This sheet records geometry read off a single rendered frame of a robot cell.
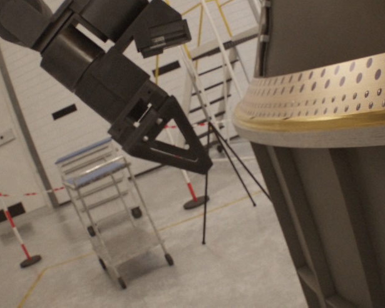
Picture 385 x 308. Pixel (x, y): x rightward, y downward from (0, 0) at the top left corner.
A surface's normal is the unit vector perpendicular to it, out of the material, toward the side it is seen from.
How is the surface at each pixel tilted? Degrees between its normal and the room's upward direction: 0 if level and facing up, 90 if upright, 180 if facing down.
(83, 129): 90
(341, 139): 90
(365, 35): 62
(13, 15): 90
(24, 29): 90
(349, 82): 43
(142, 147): 108
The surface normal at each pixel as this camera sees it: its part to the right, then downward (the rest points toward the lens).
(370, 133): -0.81, 0.38
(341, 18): -0.92, -0.09
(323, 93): -0.85, -0.41
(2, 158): 0.04, 0.12
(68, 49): 0.21, -0.04
